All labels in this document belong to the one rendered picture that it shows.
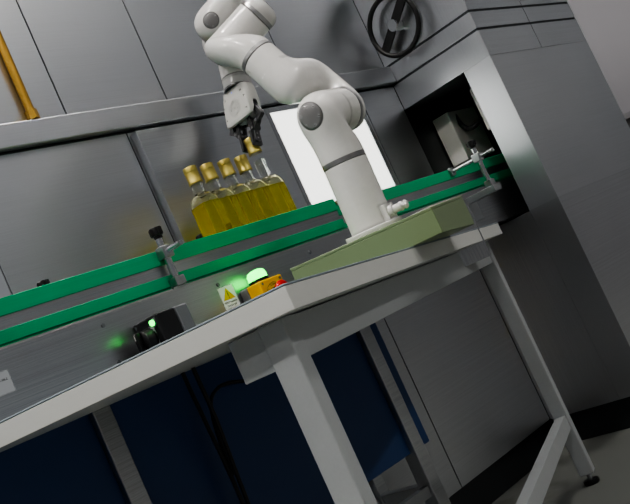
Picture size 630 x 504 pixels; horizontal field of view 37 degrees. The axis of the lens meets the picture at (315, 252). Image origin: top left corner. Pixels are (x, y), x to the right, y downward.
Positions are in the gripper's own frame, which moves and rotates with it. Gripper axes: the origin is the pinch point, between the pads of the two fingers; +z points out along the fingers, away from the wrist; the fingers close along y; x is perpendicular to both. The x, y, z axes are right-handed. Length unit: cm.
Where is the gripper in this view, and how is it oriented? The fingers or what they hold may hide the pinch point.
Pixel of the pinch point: (250, 141)
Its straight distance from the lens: 246.9
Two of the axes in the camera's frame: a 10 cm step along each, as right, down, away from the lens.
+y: 6.5, -3.5, -6.8
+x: 7.3, 0.1, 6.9
